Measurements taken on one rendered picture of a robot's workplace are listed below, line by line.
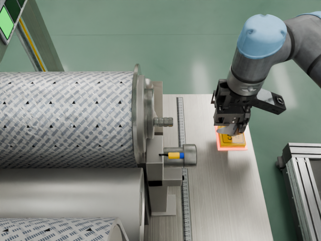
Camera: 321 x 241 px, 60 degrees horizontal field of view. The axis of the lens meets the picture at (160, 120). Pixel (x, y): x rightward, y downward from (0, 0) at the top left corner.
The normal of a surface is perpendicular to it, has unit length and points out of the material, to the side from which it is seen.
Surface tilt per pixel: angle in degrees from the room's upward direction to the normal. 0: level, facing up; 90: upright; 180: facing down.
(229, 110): 0
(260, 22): 0
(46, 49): 90
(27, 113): 32
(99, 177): 28
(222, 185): 0
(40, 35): 90
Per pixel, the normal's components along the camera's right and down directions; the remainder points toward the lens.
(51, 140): 0.00, 0.58
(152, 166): 0.00, 0.83
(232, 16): 0.00, -0.55
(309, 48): -0.75, -0.04
